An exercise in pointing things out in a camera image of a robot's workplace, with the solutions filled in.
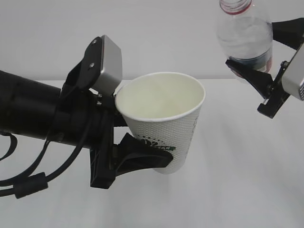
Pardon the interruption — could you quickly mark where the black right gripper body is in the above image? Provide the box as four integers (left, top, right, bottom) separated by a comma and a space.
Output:
257, 66, 291, 119

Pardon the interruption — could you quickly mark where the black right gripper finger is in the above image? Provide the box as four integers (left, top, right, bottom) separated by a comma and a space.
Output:
225, 59, 275, 99
272, 18, 304, 50

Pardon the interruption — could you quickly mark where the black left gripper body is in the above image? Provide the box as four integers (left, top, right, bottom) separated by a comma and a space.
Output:
46, 80, 129, 190

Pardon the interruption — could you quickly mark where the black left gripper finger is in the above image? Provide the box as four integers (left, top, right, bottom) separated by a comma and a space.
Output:
111, 133, 173, 176

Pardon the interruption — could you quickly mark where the clear plastic water bottle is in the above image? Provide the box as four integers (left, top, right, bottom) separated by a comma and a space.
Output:
216, 0, 273, 73

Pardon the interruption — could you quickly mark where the white paper cup green logo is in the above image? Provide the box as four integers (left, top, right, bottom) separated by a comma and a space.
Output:
115, 72, 206, 174

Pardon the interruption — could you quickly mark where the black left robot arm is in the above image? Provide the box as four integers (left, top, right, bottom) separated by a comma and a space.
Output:
0, 72, 173, 198

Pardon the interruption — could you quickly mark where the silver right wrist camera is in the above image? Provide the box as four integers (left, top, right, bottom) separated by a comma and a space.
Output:
281, 44, 304, 101

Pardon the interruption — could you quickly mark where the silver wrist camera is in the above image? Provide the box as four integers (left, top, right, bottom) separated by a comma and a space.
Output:
281, 44, 304, 101
78, 35, 122, 95

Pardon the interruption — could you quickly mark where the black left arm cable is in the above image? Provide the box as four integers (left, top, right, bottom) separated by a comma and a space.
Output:
0, 114, 95, 200

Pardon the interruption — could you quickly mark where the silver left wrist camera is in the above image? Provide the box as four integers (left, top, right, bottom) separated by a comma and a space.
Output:
78, 35, 122, 95

